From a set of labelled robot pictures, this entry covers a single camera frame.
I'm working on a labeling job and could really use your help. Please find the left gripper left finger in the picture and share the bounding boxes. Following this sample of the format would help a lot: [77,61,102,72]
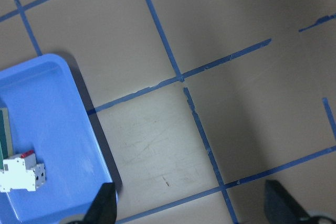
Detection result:
[81,183,117,223]

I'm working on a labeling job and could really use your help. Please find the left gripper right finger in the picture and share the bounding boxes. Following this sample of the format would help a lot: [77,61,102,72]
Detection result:
[264,180,311,223]

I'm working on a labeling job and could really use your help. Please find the white circuit breaker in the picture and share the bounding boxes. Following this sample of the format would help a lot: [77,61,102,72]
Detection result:
[1,150,46,193]

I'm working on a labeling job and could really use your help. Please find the blue plastic tray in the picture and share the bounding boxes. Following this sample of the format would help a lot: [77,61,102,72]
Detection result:
[1,54,111,223]

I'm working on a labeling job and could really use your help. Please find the green circuit board module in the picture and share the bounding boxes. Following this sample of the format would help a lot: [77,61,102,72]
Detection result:
[1,108,14,169]

